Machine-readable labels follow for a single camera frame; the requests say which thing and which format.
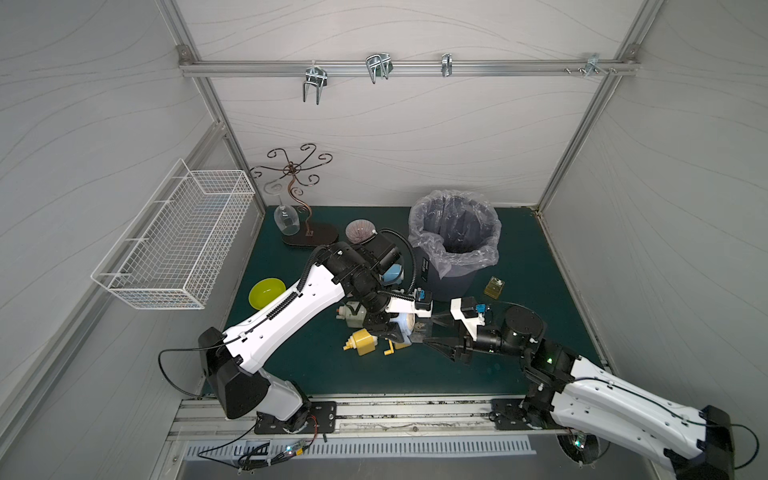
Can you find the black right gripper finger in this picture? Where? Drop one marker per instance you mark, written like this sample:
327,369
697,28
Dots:
455,349
446,323

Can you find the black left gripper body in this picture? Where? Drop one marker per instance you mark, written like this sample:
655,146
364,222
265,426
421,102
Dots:
390,325

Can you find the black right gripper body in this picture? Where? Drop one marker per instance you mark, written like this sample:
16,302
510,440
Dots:
462,342

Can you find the small yellow pencil sharpener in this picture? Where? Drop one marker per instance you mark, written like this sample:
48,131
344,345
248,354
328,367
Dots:
362,341

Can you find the yellow white pencil sharpener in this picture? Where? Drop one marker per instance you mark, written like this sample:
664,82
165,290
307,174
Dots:
393,347

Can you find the yellow transparent shavings tray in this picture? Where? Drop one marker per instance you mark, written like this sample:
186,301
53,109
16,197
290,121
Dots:
494,288

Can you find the light blue pencil sharpener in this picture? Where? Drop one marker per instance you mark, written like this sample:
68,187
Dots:
393,276

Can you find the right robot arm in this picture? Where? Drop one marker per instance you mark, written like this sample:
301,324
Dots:
584,402

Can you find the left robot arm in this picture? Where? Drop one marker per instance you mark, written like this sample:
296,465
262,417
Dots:
233,360

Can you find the grey green pencil sharpener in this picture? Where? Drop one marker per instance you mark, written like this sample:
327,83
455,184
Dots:
353,313

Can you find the grey trash bin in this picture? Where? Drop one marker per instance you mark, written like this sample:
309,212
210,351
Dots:
450,264

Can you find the clear plastic bin liner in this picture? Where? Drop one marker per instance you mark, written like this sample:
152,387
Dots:
455,231

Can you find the striped ceramic bowl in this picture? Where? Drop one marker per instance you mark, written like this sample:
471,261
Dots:
360,231

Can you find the hanging wine glass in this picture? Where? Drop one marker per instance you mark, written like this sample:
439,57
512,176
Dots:
285,216

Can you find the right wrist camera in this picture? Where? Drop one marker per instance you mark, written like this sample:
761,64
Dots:
470,313

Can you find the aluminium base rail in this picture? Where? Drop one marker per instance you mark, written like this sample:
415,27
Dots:
355,416

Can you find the white wire basket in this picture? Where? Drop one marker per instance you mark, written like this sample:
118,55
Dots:
172,252

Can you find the aluminium rail with hooks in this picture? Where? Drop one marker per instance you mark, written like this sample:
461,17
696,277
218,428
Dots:
311,77

